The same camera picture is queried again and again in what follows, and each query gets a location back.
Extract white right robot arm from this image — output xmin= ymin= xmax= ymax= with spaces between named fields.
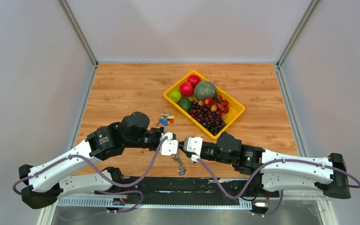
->
xmin=179 ymin=132 xmax=351 ymax=199

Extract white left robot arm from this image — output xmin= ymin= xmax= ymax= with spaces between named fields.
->
xmin=13 ymin=112 xmax=179 ymax=209

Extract key bunch with coloured tags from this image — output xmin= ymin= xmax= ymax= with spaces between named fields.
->
xmin=157 ymin=113 xmax=176 ymax=127

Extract purple grape bunch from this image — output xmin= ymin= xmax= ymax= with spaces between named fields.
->
xmin=188 ymin=100 xmax=227 ymax=135

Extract dark green avocado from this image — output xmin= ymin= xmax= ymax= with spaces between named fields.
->
xmin=178 ymin=97 xmax=192 ymax=113

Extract light green apple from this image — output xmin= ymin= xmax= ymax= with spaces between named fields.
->
xmin=168 ymin=90 xmax=182 ymax=103

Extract red apple front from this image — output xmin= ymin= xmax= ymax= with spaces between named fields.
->
xmin=179 ymin=82 xmax=194 ymax=97

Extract red apple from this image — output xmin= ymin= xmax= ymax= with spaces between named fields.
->
xmin=179 ymin=82 xmax=194 ymax=97
xmin=187 ymin=75 xmax=201 ymax=88

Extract yellow plastic tray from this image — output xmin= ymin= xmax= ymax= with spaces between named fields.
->
xmin=163 ymin=70 xmax=245 ymax=139

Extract netted green melon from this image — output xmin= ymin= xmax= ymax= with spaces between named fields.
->
xmin=194 ymin=81 xmax=217 ymax=101

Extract red apple back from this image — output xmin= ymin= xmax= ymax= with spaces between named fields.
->
xmin=187 ymin=75 xmax=201 ymax=88

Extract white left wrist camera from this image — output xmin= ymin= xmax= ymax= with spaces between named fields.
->
xmin=159 ymin=133 xmax=179 ymax=156

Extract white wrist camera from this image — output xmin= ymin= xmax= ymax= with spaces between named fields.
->
xmin=159 ymin=133 xmax=179 ymax=156
xmin=182 ymin=136 xmax=203 ymax=163

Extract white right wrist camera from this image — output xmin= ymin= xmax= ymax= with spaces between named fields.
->
xmin=182 ymin=136 xmax=203 ymax=163

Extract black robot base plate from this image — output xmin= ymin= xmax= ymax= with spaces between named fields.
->
xmin=106 ymin=177 xmax=268 ymax=206

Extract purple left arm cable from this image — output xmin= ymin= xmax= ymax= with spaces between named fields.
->
xmin=12 ymin=135 xmax=169 ymax=215

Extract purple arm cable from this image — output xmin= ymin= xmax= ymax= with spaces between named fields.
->
xmin=12 ymin=135 xmax=169 ymax=215
xmin=195 ymin=157 xmax=360 ymax=201

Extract white slotted cable duct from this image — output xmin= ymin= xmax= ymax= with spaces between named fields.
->
xmin=59 ymin=197 xmax=253 ymax=210

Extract left aluminium frame post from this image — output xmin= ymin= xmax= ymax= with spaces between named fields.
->
xmin=58 ymin=0 xmax=98 ymax=68

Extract aluminium frame post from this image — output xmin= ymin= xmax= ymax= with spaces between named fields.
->
xmin=276 ymin=0 xmax=321 ymax=68
xmin=58 ymin=0 xmax=98 ymax=68

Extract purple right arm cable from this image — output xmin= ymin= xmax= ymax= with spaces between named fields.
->
xmin=195 ymin=157 xmax=360 ymax=201

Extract right aluminium frame post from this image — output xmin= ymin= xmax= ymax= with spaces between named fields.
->
xmin=276 ymin=0 xmax=321 ymax=68

